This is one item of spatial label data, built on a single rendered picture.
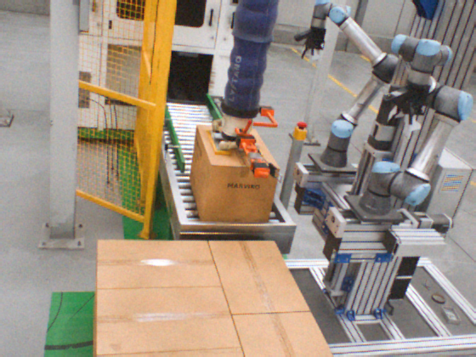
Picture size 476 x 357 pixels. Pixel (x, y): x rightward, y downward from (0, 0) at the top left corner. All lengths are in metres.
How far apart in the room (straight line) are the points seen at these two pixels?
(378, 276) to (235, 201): 0.92
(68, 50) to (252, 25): 1.10
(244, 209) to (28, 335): 1.37
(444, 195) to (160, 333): 1.59
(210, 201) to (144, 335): 0.95
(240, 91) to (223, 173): 0.47
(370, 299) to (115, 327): 1.51
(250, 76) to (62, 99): 1.16
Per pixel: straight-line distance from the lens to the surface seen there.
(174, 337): 2.21
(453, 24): 2.47
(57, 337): 2.98
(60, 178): 3.43
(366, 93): 2.84
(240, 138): 2.76
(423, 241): 2.53
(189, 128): 4.31
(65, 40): 3.12
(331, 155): 2.79
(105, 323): 2.26
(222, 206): 2.87
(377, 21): 12.94
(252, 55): 2.79
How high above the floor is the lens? 2.10
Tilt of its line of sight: 26 degrees down
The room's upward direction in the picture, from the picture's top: 11 degrees clockwise
